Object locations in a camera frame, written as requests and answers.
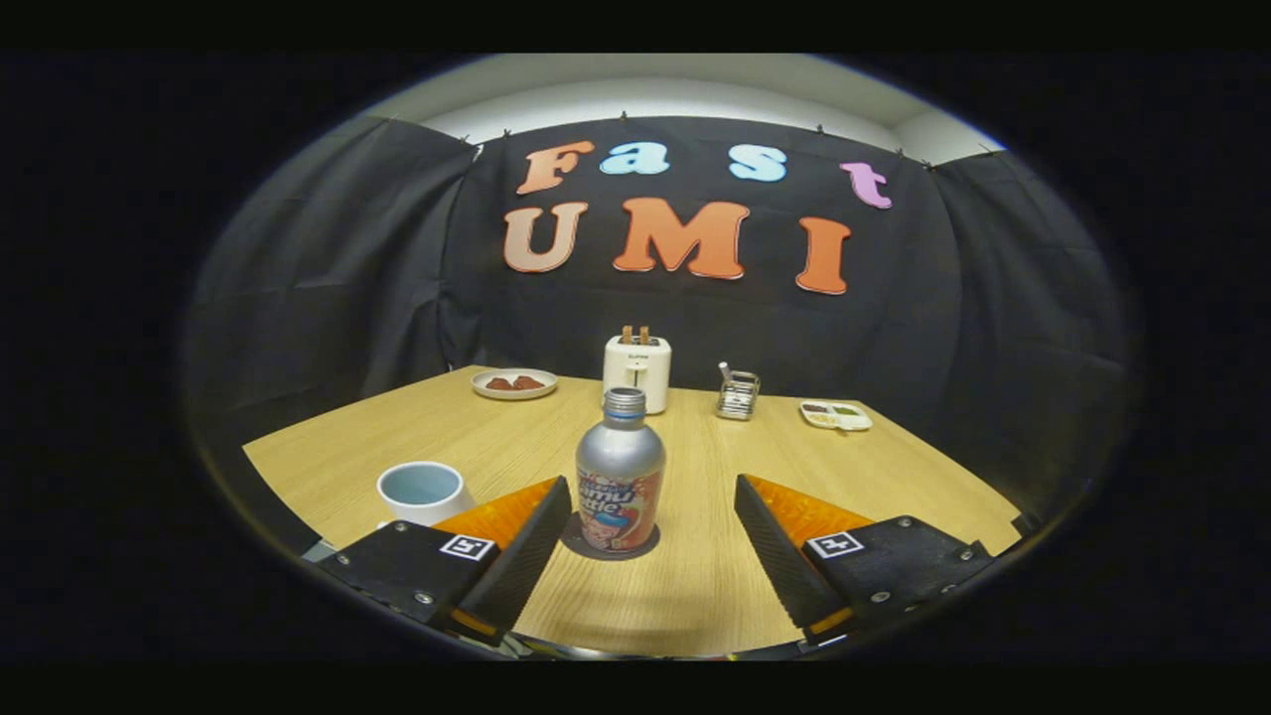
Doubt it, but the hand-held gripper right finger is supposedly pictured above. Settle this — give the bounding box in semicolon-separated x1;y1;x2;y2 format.
735;475;994;644

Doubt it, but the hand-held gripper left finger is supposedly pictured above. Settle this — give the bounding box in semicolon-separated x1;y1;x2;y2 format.
318;477;573;646

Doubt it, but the dark brown round coaster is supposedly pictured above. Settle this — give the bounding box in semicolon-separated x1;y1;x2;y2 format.
560;511;661;562

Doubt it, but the white cup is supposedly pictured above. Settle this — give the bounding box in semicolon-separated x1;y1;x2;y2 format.
376;462;477;528

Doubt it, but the silver juice bottle pink label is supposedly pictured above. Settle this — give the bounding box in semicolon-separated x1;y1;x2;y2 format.
575;387;667;553

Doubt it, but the wooden table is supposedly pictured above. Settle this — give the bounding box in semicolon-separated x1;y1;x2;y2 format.
243;365;1024;658

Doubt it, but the white divided tray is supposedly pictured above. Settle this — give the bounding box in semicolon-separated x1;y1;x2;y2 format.
799;399;874;433

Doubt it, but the white round plate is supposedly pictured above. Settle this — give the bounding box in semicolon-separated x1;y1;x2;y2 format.
471;368;559;401

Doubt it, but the white toaster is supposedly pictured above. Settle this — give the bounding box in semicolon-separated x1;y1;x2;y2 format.
603;336;672;416

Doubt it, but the black backdrop cloth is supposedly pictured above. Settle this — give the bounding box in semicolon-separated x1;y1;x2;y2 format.
184;114;1133;537

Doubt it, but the metal wire holder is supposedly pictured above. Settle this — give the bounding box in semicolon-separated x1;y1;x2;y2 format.
716;370;762;422

